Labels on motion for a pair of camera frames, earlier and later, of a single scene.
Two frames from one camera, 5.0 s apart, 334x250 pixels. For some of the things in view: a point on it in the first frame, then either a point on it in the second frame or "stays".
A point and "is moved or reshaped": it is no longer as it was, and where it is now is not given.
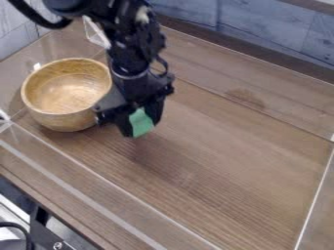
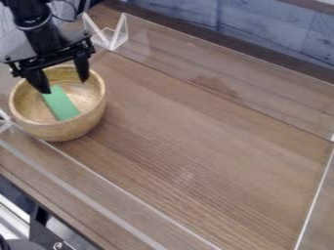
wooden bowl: x=62 y=91 is moved or reshaped
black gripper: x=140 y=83 → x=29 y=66
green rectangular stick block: x=141 y=123 → x=61 y=103
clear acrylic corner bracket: x=95 y=33 stays
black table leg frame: x=42 y=238 stays
